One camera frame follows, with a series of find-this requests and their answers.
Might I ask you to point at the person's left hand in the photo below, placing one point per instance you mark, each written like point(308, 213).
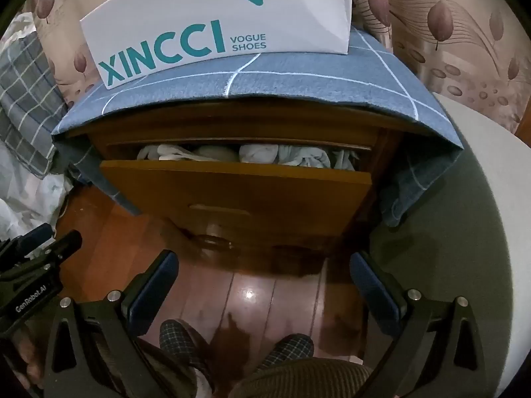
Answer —
point(27, 360)

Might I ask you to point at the pale blue underwear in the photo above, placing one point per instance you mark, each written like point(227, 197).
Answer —
point(342, 158)

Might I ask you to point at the white box with teal print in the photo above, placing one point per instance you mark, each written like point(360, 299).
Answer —
point(207, 8)

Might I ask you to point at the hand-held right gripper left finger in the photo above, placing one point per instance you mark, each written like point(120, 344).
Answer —
point(153, 290)

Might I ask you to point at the blue checked cloth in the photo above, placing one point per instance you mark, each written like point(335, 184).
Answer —
point(290, 78)

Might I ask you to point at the white crumpled sheet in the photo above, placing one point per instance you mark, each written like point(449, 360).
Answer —
point(29, 199)

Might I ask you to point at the leaf patterned curtain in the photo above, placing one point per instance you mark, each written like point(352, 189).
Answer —
point(456, 29)

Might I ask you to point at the metal nightstand knob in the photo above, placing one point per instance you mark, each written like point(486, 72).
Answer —
point(213, 239)

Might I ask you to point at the person's right leg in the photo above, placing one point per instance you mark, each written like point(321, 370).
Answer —
point(311, 381)

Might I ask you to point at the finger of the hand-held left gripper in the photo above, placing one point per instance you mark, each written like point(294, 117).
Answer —
point(35, 234)
point(62, 244)

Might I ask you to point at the grey plaid cloth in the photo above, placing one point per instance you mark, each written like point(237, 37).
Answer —
point(29, 103)

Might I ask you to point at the plaid slipper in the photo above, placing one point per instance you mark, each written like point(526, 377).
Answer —
point(290, 350)
point(176, 338)

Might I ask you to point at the wooden nightstand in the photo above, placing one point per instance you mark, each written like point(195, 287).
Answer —
point(249, 120)

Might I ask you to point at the large white underwear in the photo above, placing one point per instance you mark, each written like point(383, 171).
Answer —
point(303, 155)

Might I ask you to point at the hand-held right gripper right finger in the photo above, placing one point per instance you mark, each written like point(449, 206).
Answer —
point(375, 294)

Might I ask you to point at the wooden drawer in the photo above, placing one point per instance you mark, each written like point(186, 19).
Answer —
point(249, 186)

